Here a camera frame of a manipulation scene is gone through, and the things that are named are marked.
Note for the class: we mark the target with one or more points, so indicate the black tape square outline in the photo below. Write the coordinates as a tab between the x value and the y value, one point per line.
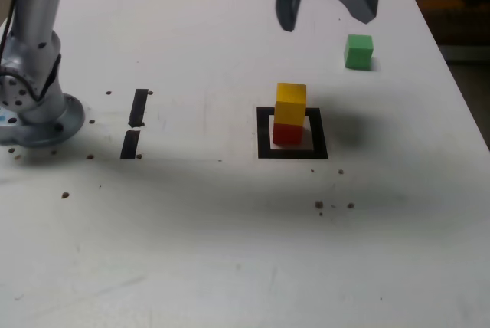
262	140

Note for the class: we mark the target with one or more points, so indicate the red cube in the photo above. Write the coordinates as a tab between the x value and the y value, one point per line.
287	134

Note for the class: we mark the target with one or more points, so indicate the black tape strip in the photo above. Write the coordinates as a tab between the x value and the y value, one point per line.
138	107

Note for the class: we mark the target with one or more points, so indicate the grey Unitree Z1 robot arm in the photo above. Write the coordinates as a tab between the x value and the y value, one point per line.
34	37

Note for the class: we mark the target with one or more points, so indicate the brown wooden background furniture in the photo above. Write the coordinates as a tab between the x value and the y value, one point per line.
451	6

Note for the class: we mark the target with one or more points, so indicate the green cube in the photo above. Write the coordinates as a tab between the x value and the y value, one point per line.
359	54

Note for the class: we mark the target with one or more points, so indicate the yellow cube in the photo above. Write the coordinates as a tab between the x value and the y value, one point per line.
290	107

